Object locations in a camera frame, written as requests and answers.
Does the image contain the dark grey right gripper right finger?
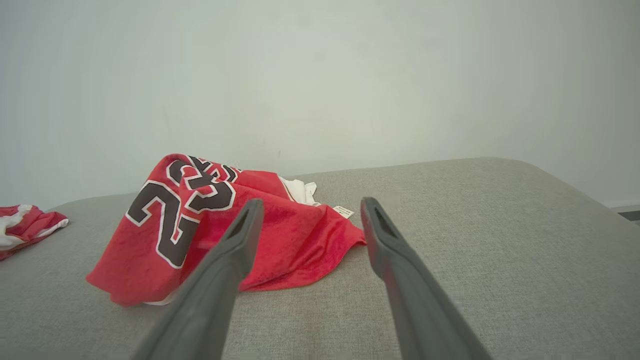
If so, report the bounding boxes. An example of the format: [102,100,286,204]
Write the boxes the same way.
[360,196,493,360]

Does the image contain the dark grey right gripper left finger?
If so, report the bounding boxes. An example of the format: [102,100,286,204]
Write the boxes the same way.
[132,198,264,360]

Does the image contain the red number 23 jersey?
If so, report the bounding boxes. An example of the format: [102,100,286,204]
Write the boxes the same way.
[86,153,367,307]

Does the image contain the red shorts with white stripe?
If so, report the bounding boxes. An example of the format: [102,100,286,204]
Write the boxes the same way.
[0,204,69,261]

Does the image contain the dark wall baseboard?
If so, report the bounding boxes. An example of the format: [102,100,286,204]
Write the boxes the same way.
[610,204,640,223]

